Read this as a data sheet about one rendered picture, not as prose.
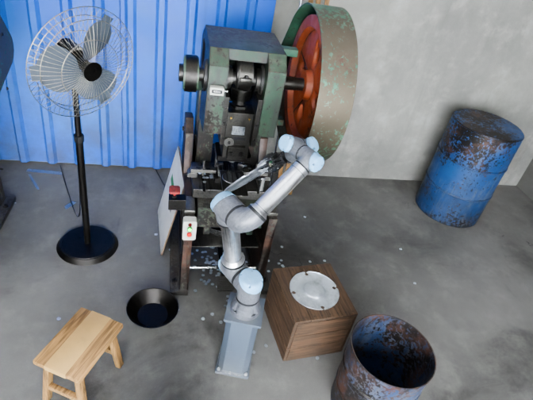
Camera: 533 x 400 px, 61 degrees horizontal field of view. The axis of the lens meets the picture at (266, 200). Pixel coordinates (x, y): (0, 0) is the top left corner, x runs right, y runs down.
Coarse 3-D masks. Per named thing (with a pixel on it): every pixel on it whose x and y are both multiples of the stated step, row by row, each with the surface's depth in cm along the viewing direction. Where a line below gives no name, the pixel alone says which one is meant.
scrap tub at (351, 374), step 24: (360, 336) 241; (384, 336) 243; (408, 336) 235; (360, 360) 255; (384, 360) 251; (408, 360) 239; (432, 360) 220; (336, 384) 236; (360, 384) 213; (384, 384) 203; (408, 384) 239
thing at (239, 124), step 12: (228, 108) 244; (240, 108) 244; (228, 120) 243; (240, 120) 244; (252, 120) 245; (228, 132) 247; (240, 132) 248; (228, 144) 250; (240, 144) 253; (228, 156) 253; (240, 156) 253
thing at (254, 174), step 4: (264, 164) 225; (256, 168) 222; (260, 168) 225; (252, 172) 222; (256, 172) 230; (260, 172) 239; (244, 176) 220; (248, 176) 227; (252, 176) 240; (256, 176) 245; (236, 180) 221; (240, 180) 224; (244, 180) 237; (248, 180) 241; (232, 184) 223; (236, 184) 230; (240, 184) 239; (244, 184) 247; (228, 188) 227; (232, 188) 235; (236, 188) 244
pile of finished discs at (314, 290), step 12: (300, 276) 266; (312, 276) 267; (324, 276) 269; (300, 288) 258; (312, 288) 259; (324, 288) 261; (336, 288) 263; (300, 300) 251; (312, 300) 252; (324, 300) 254; (336, 300) 255
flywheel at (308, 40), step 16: (304, 32) 249; (304, 48) 257; (320, 48) 230; (304, 64) 263; (320, 64) 229; (288, 96) 275; (304, 96) 244; (288, 112) 274; (304, 112) 253; (288, 128) 271; (304, 128) 252
